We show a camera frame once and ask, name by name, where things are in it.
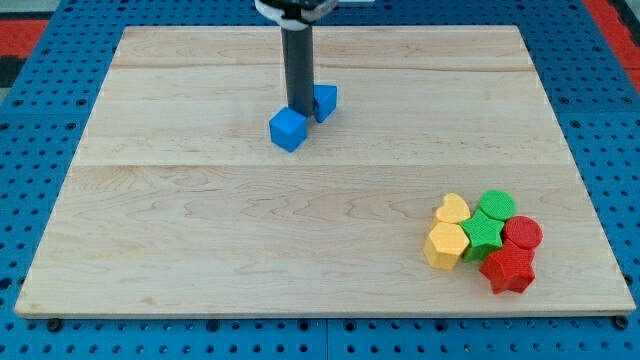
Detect blue cube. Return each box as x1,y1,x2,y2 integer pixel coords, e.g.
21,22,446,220
269,107,308,152

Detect robot arm end white black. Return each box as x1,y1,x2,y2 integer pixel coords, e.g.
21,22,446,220
254,0,339,31

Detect green star block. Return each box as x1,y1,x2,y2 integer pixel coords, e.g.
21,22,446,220
460,210,504,262

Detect red star block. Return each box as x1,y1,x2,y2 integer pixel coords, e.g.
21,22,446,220
479,240,536,294

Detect blue block behind rod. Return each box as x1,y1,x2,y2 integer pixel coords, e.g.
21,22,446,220
314,84,338,123

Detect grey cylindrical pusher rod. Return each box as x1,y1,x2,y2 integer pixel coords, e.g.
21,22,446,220
281,27,314,117

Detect yellow heart block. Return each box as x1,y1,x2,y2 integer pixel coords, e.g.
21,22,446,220
431,193,471,227

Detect yellow hexagon block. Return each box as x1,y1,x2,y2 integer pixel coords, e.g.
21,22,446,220
423,222,470,270

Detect wooden board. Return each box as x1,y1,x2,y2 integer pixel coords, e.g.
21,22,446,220
15,26,636,319

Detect green cylinder block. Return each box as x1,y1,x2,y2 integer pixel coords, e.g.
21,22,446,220
478,189,517,221

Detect red cylinder block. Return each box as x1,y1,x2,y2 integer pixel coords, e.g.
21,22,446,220
501,216,543,250

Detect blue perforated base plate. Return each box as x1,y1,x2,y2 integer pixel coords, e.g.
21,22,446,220
1,0,639,359

